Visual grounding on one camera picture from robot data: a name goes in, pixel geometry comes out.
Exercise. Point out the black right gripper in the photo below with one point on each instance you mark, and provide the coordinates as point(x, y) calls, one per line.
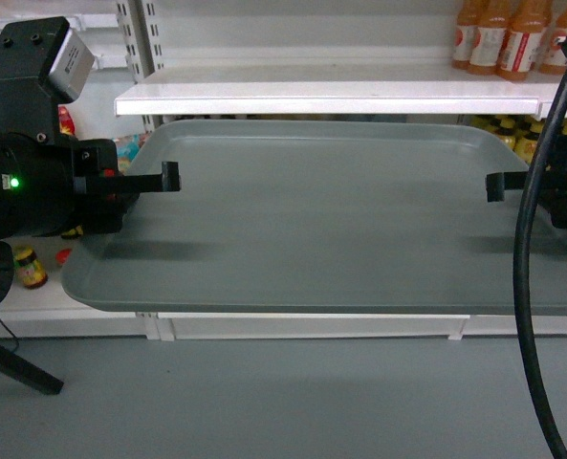
point(497, 184)

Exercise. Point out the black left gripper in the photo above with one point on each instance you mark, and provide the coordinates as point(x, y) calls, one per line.
point(46, 190)

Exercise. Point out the grey rectangular serving tray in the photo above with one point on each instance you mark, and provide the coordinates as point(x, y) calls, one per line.
point(309, 217)

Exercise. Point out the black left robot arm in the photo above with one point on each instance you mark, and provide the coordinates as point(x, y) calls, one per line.
point(48, 189)

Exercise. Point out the yellow label bottle right shelf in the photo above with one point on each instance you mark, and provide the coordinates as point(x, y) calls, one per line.
point(506, 133)

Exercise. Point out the orange drink bottle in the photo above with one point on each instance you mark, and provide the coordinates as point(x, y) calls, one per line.
point(523, 39)
point(546, 66)

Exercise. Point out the white upper shelf board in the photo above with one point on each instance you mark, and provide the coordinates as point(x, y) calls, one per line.
point(334, 89)

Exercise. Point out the slotted white shelf upright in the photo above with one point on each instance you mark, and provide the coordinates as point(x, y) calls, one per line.
point(139, 27)

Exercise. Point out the yellow label sauce jar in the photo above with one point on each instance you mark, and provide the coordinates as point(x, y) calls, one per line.
point(28, 267)

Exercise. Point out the orange drink bottle top far right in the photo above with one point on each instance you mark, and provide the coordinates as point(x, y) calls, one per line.
point(546, 66)

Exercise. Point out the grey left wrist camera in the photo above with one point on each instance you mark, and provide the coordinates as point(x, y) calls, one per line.
point(71, 67)

